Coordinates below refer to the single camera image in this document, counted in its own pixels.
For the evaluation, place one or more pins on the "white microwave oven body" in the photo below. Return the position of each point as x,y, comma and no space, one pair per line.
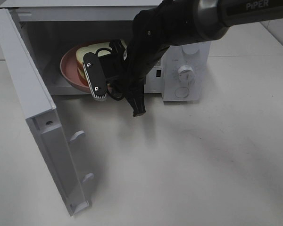
52,27

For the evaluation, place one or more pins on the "sandwich with bread and lettuce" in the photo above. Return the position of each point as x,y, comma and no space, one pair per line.
104,51

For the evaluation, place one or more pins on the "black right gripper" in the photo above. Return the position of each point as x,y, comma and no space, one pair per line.
132,67

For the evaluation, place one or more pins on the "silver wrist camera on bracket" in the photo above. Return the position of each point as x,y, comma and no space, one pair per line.
95,76

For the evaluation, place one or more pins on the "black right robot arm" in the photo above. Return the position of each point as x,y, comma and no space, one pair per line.
176,23

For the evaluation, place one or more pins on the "round white door button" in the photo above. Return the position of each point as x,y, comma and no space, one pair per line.
182,92

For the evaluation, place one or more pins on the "pink round plate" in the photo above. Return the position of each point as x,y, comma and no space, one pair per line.
69,69

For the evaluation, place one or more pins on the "upper white power knob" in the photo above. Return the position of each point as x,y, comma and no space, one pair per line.
191,49

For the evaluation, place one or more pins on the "white timer knob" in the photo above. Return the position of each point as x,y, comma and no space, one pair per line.
185,73

